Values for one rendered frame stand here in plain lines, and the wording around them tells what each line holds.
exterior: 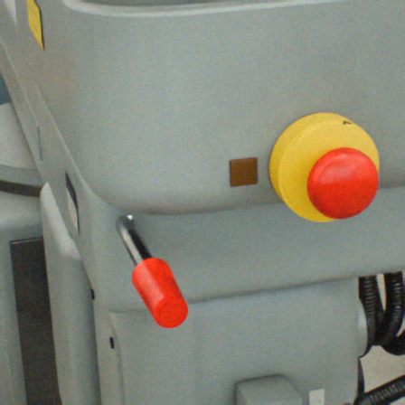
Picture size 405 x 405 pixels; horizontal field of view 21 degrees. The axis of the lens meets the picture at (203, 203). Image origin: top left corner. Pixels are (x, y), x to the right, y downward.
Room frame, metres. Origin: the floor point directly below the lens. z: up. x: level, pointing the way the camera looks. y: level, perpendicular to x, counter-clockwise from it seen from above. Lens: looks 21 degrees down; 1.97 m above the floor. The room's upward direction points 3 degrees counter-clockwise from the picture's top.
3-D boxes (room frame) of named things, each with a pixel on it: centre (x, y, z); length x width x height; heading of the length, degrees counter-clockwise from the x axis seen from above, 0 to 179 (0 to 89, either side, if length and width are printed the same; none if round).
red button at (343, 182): (0.57, -0.08, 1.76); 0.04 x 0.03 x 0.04; 104
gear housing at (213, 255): (0.86, -0.01, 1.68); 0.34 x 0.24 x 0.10; 14
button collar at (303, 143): (0.59, -0.07, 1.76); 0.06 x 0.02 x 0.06; 104
